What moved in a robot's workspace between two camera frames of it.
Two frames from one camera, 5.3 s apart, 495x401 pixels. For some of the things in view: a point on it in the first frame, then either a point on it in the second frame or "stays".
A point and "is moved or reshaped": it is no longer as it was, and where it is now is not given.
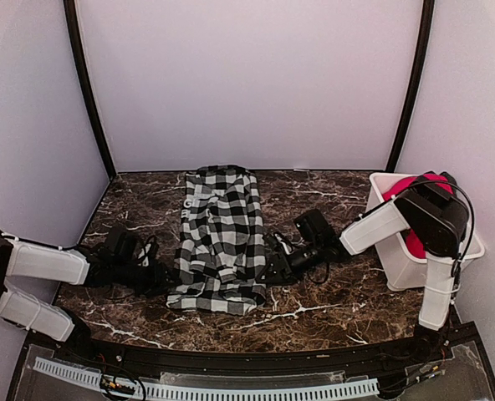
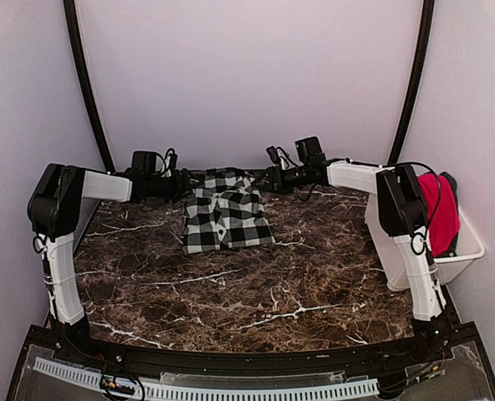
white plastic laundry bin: [405, 270] stays
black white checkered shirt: [220, 257] is moved or reshaped
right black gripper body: [281, 260] -> [284, 184]
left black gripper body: [146, 283] -> [176, 189]
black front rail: [221, 362] stays
